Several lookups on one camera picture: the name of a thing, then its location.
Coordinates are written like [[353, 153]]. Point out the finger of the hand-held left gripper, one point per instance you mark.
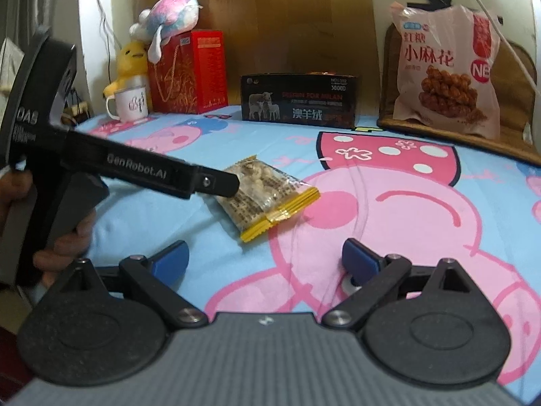
[[143, 165]]

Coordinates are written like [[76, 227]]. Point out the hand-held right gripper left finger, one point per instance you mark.
[[171, 259]]

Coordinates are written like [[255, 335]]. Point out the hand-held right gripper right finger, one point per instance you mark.
[[359, 262]]

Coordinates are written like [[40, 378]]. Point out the yellow-edged clear snack packet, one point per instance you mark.
[[262, 196]]

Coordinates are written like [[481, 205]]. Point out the black cardboard box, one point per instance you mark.
[[300, 101]]

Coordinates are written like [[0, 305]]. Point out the person's left hand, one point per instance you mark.
[[72, 245]]

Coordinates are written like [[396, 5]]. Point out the white enamel mug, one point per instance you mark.
[[131, 103]]

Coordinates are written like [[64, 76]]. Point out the cartoon printed blanket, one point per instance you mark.
[[380, 177]]

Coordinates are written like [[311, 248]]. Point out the red gift bag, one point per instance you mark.
[[186, 72]]

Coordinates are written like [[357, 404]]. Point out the yellow plush toy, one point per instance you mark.
[[129, 61]]

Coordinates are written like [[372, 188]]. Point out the pastel plush toy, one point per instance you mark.
[[173, 12]]

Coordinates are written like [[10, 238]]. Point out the wooden headboard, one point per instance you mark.
[[274, 17]]

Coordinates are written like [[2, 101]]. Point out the large pink snack bag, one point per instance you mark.
[[443, 63]]

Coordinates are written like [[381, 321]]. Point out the brown seat cushion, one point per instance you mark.
[[515, 93]]

